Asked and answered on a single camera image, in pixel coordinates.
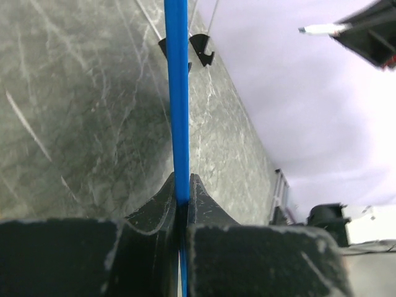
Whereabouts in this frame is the green whiteboard marker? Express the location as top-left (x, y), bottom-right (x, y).
top-left (298, 24), bottom-right (352, 36)

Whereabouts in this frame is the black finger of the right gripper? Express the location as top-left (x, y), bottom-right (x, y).
top-left (334, 0), bottom-right (395, 71)

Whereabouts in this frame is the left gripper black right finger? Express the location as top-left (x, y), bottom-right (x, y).
top-left (185, 174), bottom-right (353, 296)

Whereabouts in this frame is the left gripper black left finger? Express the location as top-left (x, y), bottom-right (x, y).
top-left (1, 176), bottom-right (178, 296)

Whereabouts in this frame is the blue framed whiteboard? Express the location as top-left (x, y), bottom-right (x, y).
top-left (164, 1), bottom-right (190, 296)

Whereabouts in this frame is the whiteboard wire stand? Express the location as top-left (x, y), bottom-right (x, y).
top-left (135, 0), bottom-right (220, 67)

